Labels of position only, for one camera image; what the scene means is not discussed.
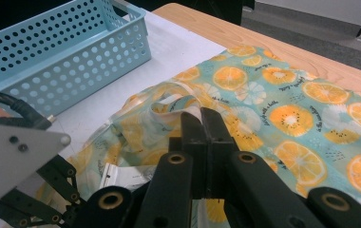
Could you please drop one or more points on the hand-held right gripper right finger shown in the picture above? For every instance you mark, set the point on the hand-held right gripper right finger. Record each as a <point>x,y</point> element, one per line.
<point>216,139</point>

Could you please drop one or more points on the light blue perforated plastic basket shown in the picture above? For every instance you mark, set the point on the light blue perforated plastic basket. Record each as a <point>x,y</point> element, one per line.
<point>61,63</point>

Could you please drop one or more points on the white ointment tube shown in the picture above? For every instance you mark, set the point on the white ointment tube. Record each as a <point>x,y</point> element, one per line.
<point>121,177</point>

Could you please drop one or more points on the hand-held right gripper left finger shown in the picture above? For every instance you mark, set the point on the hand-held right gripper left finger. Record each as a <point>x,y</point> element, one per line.
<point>197,139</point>

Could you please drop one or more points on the orange slice print tote bag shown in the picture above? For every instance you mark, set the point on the orange slice print tote bag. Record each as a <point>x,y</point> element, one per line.
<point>264,126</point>

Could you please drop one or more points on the white table mat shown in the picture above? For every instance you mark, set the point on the white table mat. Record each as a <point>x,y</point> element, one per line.
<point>175,50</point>

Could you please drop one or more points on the white cabinet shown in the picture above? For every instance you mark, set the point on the white cabinet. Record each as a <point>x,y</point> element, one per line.
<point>308,11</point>

